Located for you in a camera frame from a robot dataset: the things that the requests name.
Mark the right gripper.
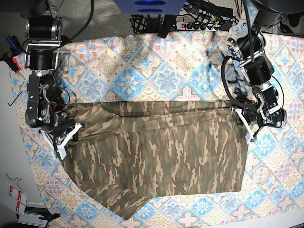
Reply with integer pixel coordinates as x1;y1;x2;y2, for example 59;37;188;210
39;112;76;143

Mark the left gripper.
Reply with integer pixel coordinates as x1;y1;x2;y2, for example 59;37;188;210
238;99;263;128

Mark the camouflage T-shirt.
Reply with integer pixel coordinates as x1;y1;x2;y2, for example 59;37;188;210
62;101;248;219

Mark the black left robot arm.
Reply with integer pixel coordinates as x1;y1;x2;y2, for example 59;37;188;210
221;0;286;128

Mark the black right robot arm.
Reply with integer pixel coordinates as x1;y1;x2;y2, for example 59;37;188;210
25;0;75;145

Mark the patterned tile tablecloth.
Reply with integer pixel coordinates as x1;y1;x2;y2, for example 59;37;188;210
10;32;304;228

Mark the red white paper tag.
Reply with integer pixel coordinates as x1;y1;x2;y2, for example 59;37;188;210
9;185;28;215

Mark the red black clamp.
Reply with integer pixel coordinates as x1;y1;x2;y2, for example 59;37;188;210
0;52;20;73

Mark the blue clamp bottom left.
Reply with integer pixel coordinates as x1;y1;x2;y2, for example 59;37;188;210
38;212;60;228

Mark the white power strip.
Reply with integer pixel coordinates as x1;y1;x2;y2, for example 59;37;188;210
175;20;233;31

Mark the black thick cable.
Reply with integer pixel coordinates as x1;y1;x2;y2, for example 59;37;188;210
220;56;257;107

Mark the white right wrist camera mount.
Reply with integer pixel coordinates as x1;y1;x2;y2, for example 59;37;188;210
40;123;86;160

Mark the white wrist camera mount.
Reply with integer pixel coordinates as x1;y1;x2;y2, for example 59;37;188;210
40;123;86;160
231;107;261;144

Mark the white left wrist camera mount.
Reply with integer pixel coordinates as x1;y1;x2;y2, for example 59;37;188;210
231;107;261;144

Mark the blue handled clamp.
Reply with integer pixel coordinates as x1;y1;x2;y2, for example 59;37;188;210
5;35;23;56

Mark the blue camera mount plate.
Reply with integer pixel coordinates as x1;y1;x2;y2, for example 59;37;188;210
114;0;186;15

